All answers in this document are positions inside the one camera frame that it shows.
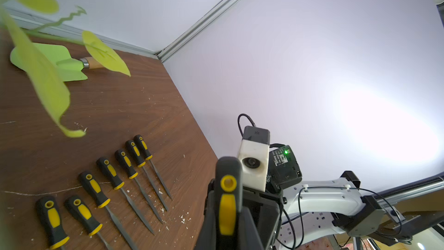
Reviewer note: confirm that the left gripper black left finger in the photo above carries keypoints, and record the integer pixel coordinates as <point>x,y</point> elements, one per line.
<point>207,237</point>

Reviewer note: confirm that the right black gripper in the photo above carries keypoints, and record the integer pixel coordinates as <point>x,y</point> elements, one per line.
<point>267,208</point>

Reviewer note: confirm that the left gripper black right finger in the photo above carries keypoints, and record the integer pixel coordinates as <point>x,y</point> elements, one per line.
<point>247,235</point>

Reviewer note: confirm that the yellow black needle file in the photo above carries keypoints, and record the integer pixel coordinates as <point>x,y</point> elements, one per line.
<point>49,215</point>

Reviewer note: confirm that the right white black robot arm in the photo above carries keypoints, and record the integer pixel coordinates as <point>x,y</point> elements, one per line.
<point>289,212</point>

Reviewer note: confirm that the green trowel wooden handle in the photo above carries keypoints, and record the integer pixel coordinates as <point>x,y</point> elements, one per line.
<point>68,68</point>

